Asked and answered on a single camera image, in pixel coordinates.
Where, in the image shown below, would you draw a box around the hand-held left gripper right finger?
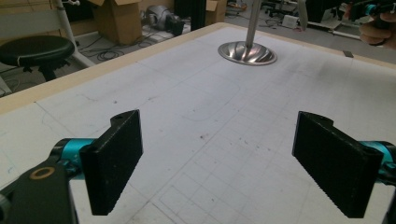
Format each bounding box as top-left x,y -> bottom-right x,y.
291,110 -> 385,219

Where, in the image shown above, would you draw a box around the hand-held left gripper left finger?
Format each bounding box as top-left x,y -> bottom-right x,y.
78,109 -> 144,217

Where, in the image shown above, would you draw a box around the white slanted pole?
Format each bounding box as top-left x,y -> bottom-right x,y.
296,0 -> 309,32

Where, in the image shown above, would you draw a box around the small white box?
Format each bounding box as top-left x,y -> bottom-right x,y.
281,14 -> 301,30

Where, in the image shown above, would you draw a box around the white stand leg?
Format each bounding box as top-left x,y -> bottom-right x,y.
50,0 -> 96,68

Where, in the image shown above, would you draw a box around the small cardboard box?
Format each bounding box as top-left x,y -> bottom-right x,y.
205,0 -> 229,26

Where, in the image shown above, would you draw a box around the black round stool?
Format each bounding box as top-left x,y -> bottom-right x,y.
0,35 -> 76,83

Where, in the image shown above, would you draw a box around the large cardboard box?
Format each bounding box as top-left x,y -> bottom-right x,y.
88,0 -> 145,47

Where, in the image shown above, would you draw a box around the grey round appliance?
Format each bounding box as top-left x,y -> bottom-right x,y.
145,5 -> 186,37

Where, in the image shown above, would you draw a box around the white panel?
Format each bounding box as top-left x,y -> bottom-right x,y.
0,10 -> 63,40

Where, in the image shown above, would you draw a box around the black floor cables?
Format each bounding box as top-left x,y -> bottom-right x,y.
78,33 -> 158,63

